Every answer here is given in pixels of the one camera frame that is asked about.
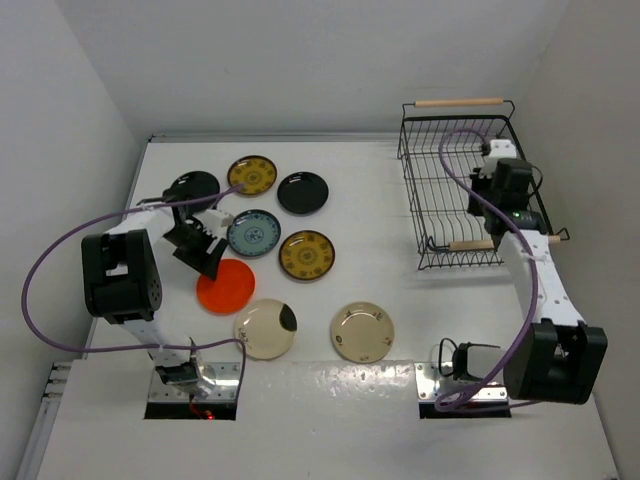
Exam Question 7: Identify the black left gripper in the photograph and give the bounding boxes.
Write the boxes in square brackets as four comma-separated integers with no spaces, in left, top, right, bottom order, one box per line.
[162,221,227,280]

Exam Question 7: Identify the orange plate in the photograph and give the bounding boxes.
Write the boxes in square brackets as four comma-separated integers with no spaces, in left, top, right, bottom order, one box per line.
[196,258,256,315]

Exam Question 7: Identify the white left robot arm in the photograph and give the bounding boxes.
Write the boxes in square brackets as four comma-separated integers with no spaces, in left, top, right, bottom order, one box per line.
[81,181,233,398]

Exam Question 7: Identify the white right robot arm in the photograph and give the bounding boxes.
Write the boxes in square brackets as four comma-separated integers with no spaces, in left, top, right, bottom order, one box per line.
[468,158,608,405]

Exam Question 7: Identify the blue floral plate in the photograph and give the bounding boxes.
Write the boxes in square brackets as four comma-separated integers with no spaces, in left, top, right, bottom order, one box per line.
[227,209,282,258]

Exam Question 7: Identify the glossy black plate left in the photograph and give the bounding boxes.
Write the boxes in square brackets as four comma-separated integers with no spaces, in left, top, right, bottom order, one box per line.
[163,171,220,201]

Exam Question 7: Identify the glossy black plate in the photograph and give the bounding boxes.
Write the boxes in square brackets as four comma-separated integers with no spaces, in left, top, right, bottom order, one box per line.
[163,171,220,201]
[277,171,329,216]

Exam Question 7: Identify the cream plate with black patch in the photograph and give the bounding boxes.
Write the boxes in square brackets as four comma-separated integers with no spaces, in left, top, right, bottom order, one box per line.
[234,299,298,360]

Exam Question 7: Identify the yellow patterned plate front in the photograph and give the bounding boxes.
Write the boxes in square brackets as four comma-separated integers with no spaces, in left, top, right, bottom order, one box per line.
[278,230,336,282]

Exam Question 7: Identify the yellow patterned plate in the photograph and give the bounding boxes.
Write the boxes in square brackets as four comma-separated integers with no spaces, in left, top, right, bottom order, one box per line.
[278,230,336,282]
[227,155,278,197]

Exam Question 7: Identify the yellow patterned plate rear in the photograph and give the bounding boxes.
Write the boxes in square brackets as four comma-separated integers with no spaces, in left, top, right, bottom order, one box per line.
[227,155,278,197]

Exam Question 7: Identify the glossy black plate right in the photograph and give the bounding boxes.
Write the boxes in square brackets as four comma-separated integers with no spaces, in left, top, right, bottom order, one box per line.
[277,171,329,216]

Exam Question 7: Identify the cream floral plate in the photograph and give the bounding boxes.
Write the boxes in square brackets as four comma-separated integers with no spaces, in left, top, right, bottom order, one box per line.
[330,302,395,364]

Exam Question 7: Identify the black wire dish rack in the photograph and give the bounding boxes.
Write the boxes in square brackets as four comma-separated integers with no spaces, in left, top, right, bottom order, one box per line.
[398,97,570,271]

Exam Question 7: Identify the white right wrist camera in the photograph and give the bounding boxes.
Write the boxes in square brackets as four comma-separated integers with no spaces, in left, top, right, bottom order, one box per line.
[482,139,519,162]

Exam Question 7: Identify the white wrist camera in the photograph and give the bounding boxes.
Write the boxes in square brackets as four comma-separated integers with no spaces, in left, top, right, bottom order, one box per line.
[195,209,234,236]
[482,139,519,162]

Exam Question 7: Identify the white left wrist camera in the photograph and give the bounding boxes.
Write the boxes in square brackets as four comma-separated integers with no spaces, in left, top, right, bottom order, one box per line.
[195,209,234,236]

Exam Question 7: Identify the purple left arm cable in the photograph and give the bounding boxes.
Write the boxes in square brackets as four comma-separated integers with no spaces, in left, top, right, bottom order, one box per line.
[21,182,249,401]

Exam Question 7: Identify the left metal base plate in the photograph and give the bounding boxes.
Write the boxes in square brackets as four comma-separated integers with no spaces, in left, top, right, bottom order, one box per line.
[147,362,242,404]

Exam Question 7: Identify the metal base plate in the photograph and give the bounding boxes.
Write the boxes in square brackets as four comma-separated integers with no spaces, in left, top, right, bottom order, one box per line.
[414,362,509,404]
[147,362,242,404]

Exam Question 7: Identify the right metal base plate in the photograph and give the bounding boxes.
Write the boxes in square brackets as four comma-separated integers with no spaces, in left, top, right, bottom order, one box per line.
[414,362,509,404]

